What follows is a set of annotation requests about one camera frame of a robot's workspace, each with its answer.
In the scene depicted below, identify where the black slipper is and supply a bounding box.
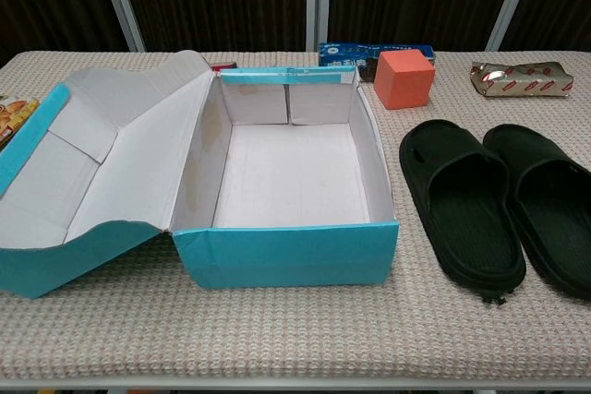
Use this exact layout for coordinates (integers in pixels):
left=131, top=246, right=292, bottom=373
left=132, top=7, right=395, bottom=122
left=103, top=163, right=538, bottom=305
left=398, top=119, right=528, bottom=307
left=482, top=123, right=591, bottom=302

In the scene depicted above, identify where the beige woven tablecloth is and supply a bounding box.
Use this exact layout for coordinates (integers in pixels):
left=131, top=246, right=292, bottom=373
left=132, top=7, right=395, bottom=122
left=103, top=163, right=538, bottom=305
left=0, top=48, right=591, bottom=381

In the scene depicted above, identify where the orange cube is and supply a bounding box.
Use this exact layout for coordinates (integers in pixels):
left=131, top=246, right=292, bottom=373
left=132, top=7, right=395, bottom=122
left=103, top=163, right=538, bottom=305
left=373, top=48, right=438, bottom=111

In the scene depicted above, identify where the yellow biscuit box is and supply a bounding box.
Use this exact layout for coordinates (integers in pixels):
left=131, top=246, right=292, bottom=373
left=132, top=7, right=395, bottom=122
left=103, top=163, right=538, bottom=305
left=0, top=93, right=41, bottom=151

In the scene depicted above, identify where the light blue shoe box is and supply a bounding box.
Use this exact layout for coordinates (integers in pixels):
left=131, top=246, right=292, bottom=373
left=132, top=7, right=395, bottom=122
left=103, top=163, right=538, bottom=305
left=0, top=50, right=401, bottom=300

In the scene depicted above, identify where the blue cling film box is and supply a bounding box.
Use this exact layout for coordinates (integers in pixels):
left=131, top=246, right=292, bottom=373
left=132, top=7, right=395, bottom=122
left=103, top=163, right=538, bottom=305
left=318, top=41, right=439, bottom=84

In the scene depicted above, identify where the gold red snack packet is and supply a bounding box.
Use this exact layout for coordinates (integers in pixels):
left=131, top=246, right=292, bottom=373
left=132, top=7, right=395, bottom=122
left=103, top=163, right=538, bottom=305
left=469, top=60, right=575, bottom=99

